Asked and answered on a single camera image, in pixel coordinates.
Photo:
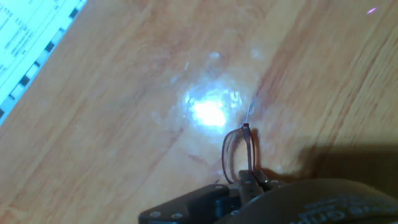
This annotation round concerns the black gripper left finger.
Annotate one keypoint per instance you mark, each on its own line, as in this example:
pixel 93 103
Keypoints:
pixel 199 205

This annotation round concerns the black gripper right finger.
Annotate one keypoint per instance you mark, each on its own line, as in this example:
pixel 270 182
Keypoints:
pixel 268 184

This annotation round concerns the brown frame glasses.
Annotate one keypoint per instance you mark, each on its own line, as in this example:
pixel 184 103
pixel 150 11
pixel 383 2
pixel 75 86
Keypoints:
pixel 247 146

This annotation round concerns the wooden board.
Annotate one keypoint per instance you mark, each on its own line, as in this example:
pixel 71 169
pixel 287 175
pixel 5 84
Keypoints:
pixel 124 124

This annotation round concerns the printed paper sheet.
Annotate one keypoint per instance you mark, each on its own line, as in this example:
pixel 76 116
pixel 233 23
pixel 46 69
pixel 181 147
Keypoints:
pixel 18 31

